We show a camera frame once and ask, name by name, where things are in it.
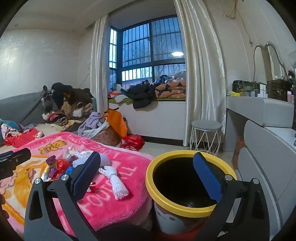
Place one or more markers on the yellow rimmed trash bin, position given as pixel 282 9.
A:
pixel 180 208

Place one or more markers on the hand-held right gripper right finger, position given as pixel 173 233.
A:
pixel 205 173

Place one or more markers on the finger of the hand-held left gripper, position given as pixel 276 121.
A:
pixel 13 156

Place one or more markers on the wide cream curtain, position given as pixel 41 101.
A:
pixel 201 69

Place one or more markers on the pink printed blanket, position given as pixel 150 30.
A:
pixel 115 208

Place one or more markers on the dark handbag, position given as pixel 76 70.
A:
pixel 245 88

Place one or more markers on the white vanity desk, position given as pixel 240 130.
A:
pixel 266 109

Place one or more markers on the narrow cream curtain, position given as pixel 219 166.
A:
pixel 99 69

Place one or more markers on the brown storage box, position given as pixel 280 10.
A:
pixel 277 90

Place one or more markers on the white window seat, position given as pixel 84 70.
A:
pixel 150 120

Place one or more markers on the orange bag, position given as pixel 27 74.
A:
pixel 115 122

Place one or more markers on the white foam net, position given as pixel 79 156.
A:
pixel 116 185

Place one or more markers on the silver wrapper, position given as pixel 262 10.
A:
pixel 69 154

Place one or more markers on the pile of small clothes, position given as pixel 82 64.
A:
pixel 118 95

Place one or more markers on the pile of dark clothes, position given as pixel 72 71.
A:
pixel 69 97

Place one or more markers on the small red scrap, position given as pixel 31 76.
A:
pixel 93 185

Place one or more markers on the orange patterned quilt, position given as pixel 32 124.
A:
pixel 171 89

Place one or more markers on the grey drawer cabinet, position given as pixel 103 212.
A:
pixel 266 162

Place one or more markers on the white bottle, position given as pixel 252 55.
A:
pixel 261 90
pixel 265 90

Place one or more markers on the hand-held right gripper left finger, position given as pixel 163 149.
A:
pixel 84 176

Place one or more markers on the curved vanity mirror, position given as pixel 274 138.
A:
pixel 261 62

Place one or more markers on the grey headboard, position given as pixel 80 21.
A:
pixel 18 106

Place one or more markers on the person's left hand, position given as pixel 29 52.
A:
pixel 2 200

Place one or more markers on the red plastic bag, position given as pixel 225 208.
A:
pixel 133 141

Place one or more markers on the pink bottle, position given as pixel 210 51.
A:
pixel 290 96

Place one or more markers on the white paper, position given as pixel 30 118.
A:
pixel 83 155

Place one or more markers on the lavender cloth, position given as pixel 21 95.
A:
pixel 91 120

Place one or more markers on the orange cardboard box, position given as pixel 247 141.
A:
pixel 238 150

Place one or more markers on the barred window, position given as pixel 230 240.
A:
pixel 138 46

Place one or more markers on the black jacket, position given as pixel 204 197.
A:
pixel 141 95

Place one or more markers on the yellow box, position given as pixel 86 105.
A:
pixel 235 94

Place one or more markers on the colourful striped cloth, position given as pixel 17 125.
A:
pixel 11 126

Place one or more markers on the blue wrapper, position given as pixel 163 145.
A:
pixel 69 171

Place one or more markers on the red cloth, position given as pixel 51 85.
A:
pixel 23 139

